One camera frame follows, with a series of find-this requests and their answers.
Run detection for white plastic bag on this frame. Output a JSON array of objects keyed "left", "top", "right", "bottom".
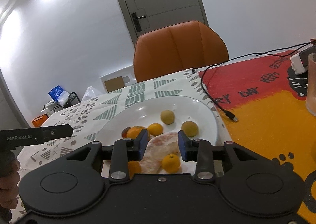
[{"left": 81, "top": 86, "right": 104, "bottom": 102}]

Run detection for black wire rack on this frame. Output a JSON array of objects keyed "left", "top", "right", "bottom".
[{"left": 43, "top": 92, "right": 81, "bottom": 113}]

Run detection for blue plastic bag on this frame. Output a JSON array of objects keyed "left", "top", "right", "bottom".
[{"left": 48, "top": 86, "right": 70, "bottom": 103}]

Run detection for clear plastic cup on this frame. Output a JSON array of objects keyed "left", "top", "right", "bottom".
[{"left": 306, "top": 53, "right": 316, "bottom": 117}]

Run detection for black door handle lock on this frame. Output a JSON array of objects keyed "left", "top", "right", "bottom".
[{"left": 131, "top": 12, "right": 146, "bottom": 32}]

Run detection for white green patterned tablecloth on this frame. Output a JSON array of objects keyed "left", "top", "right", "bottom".
[{"left": 10, "top": 67, "right": 234, "bottom": 217}]

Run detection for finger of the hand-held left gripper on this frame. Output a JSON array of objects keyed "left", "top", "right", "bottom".
[{"left": 41, "top": 125, "right": 74, "bottom": 142}]

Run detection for orange box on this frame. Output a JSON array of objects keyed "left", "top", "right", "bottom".
[{"left": 32, "top": 114, "right": 48, "bottom": 128}]

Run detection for white round plate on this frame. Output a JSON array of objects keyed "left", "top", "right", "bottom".
[{"left": 95, "top": 95, "right": 219, "bottom": 175}]

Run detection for person's left hand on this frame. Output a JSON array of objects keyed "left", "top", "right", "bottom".
[{"left": 0, "top": 161, "right": 22, "bottom": 217}]

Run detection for round yellow-brown fruit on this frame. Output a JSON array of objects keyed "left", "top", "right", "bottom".
[
  {"left": 160, "top": 110, "right": 175, "bottom": 125},
  {"left": 181, "top": 121, "right": 198, "bottom": 137}
]

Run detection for black cable with plug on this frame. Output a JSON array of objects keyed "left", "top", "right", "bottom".
[{"left": 201, "top": 42, "right": 314, "bottom": 123}]

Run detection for red orange printed tablecloth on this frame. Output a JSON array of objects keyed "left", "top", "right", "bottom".
[{"left": 199, "top": 50, "right": 316, "bottom": 224}]

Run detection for brown cardboard sheet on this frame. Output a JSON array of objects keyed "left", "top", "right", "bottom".
[{"left": 104, "top": 77, "right": 124, "bottom": 93}]

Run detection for white foam packaging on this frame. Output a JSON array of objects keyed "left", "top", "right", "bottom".
[{"left": 99, "top": 65, "right": 136, "bottom": 93}]

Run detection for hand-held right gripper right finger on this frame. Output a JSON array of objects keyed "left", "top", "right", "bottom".
[{"left": 178, "top": 130, "right": 262, "bottom": 183}]

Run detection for white grey charger block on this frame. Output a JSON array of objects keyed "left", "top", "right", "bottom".
[{"left": 290, "top": 46, "right": 316, "bottom": 75}]

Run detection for small orange mandarin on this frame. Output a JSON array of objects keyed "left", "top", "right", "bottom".
[
  {"left": 127, "top": 126, "right": 147, "bottom": 139},
  {"left": 147, "top": 123, "right": 164, "bottom": 137},
  {"left": 128, "top": 160, "right": 142, "bottom": 173},
  {"left": 162, "top": 154, "right": 180, "bottom": 173}
]

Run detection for orange leather chair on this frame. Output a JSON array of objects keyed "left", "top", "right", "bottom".
[{"left": 133, "top": 21, "right": 229, "bottom": 83}]

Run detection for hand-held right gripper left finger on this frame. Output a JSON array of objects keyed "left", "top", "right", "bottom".
[{"left": 65, "top": 129, "right": 150, "bottom": 183}]

